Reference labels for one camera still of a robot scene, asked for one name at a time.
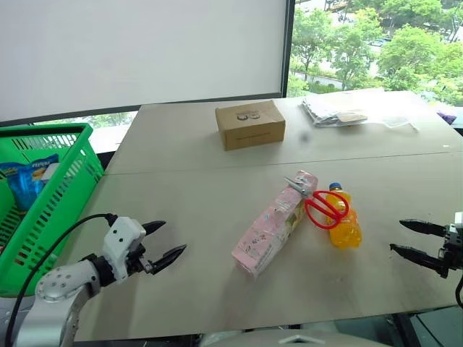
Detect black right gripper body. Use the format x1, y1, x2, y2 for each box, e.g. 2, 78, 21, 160
437, 223, 463, 278

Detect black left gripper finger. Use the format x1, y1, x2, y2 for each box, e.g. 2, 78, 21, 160
146, 244, 188, 275
141, 220, 167, 236

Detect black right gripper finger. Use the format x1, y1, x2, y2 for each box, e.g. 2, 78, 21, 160
399, 218, 449, 238
389, 244, 449, 278

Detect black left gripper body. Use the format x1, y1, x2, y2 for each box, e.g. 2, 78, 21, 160
126, 241, 154, 277

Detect green plastic shopping basket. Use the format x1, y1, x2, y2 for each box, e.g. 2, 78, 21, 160
0, 123, 105, 299

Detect orange juice bottle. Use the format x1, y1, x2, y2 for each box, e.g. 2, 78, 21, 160
324, 182, 363, 249

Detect pink carton box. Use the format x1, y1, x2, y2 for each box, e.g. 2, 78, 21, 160
231, 170, 320, 280

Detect purple object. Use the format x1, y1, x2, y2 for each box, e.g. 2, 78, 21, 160
436, 109, 459, 126

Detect blue snack bag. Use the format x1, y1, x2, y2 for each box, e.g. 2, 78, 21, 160
0, 153, 61, 213

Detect brown cardboard box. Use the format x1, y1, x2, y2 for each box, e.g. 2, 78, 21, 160
214, 100, 286, 152

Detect stack of clear plastic bags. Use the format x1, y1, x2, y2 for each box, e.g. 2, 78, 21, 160
300, 95, 420, 133

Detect white roller blind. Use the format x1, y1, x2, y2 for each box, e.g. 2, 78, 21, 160
0, 0, 286, 124

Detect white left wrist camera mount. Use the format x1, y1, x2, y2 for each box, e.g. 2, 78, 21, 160
102, 216, 148, 280

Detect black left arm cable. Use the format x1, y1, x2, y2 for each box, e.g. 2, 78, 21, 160
4, 213, 119, 347

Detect red handled scissors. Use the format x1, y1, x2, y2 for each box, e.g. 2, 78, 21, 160
283, 176, 350, 230

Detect black window frame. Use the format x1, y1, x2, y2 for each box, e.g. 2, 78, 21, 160
280, 0, 297, 98

